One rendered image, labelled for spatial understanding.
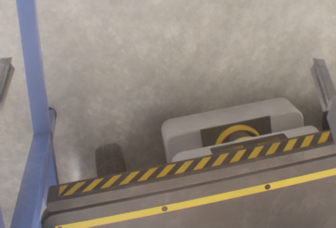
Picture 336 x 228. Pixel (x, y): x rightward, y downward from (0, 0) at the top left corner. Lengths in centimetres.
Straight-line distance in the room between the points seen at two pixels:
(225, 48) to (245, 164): 34
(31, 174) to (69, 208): 8
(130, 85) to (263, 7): 31
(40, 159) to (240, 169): 31
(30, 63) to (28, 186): 23
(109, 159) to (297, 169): 35
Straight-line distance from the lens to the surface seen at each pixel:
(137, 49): 104
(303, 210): 87
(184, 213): 82
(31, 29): 90
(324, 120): 116
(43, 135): 95
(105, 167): 97
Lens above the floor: 101
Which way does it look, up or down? 69 degrees down
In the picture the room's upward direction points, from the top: 159 degrees clockwise
